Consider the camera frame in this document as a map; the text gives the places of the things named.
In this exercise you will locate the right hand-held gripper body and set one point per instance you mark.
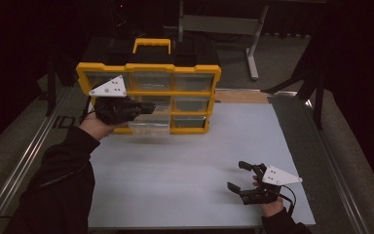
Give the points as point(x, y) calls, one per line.
point(277, 177)

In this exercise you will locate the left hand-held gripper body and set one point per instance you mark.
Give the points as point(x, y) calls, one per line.
point(113, 109)

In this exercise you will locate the clear plastic drawer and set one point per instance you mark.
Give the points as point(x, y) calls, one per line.
point(149, 125)

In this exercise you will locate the yellow black organizer cabinet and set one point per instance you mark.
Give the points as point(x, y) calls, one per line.
point(188, 69)

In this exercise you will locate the person's left hand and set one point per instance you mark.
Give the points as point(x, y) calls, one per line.
point(94, 128)

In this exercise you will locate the person's right hand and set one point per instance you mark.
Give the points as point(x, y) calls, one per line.
point(272, 208)

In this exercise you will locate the set of clear organizer drawers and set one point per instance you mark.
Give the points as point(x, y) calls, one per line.
point(191, 83)

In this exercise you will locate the black metal stand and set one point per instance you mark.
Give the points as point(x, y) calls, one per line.
point(50, 94)

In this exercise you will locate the wooden board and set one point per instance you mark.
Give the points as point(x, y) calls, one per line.
point(240, 97)

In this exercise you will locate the black tripod stand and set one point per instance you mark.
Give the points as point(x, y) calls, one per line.
point(319, 104)

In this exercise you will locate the aluminium rail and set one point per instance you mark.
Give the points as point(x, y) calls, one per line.
point(334, 162)
point(282, 93)
point(22, 165)

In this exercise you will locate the grey metal desk frame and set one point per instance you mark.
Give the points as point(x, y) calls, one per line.
point(220, 25)

